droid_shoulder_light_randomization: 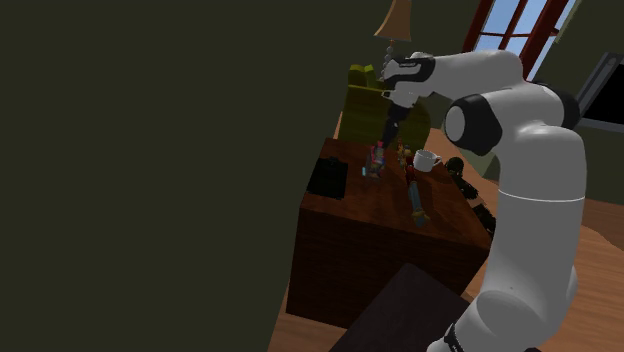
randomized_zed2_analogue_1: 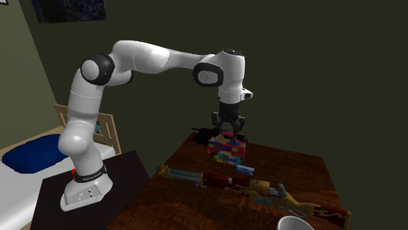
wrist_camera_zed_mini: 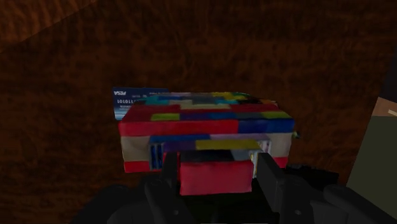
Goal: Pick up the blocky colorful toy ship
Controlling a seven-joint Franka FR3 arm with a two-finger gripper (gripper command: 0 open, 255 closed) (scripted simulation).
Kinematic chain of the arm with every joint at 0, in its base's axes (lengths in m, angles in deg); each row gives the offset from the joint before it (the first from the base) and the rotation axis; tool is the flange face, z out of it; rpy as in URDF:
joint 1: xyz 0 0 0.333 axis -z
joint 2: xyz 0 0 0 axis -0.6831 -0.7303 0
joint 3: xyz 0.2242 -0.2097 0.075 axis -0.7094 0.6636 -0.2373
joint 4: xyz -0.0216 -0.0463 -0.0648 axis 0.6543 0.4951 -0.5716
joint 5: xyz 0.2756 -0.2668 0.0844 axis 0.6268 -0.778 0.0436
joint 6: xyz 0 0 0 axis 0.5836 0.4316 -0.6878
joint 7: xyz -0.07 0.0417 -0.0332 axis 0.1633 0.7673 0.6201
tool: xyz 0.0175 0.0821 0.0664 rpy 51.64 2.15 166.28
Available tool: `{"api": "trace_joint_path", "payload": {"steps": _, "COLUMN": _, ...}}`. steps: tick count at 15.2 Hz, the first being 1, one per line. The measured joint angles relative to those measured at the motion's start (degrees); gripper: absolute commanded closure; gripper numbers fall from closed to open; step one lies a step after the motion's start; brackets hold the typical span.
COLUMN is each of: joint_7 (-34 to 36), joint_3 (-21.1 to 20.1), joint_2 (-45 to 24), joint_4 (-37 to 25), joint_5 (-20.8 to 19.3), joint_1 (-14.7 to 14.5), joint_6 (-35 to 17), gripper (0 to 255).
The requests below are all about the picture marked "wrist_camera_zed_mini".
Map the blue bank card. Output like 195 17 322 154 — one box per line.
112 87 170 122

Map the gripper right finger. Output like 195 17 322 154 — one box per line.
256 152 397 224

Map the multicoloured brick block toy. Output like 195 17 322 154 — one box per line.
118 91 300 197

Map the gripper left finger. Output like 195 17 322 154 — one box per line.
71 151 197 224

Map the olive green box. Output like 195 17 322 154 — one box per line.
345 96 397 218

